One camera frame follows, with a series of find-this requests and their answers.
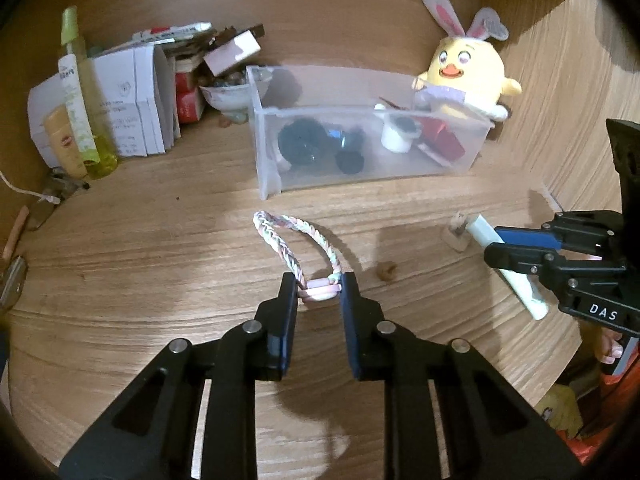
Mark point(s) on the clear plastic storage box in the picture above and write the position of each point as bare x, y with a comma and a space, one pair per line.
370, 170

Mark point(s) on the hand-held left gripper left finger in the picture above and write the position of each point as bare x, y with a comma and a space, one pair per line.
284, 325

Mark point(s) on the white bowl of beads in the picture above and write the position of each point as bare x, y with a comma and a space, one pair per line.
225, 95

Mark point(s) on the black round object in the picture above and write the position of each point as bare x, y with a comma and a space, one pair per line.
301, 142

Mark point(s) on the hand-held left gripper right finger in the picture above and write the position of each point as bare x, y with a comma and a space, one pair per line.
350, 325

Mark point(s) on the small wooden peg piece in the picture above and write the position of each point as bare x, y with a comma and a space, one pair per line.
457, 235

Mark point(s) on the small coins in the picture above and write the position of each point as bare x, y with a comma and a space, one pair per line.
232, 119

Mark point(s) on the stack of white cartons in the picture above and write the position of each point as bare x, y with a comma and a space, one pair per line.
130, 100

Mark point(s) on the small white cup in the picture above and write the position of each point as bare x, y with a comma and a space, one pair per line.
397, 137

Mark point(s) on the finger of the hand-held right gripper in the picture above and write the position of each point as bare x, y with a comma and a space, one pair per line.
530, 238
515, 258

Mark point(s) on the beige cosmetic tube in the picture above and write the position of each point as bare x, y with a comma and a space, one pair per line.
65, 145

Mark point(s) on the wooden stick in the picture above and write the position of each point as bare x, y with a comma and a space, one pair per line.
15, 232

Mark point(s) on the yellow chick plush bunny ears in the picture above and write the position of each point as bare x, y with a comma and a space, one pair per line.
465, 65

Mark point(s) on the person's right forearm orange sleeve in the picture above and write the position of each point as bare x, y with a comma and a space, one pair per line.
620, 385

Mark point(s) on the shiny red box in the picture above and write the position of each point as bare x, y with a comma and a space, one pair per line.
442, 142

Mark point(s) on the pink and white small box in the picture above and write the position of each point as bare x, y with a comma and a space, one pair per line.
232, 55

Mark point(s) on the white and mint tube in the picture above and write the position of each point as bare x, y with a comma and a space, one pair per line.
482, 230

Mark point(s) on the person's right hand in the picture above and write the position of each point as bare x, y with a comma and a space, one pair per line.
611, 350

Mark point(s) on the small red carton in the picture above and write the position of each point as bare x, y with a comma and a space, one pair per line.
189, 97

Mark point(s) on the red and white marker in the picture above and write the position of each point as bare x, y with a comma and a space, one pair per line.
172, 31

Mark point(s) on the yellow-green spray bottle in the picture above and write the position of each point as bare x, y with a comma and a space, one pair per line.
82, 110

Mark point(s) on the yellow printed cloth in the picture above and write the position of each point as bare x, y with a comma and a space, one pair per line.
562, 412

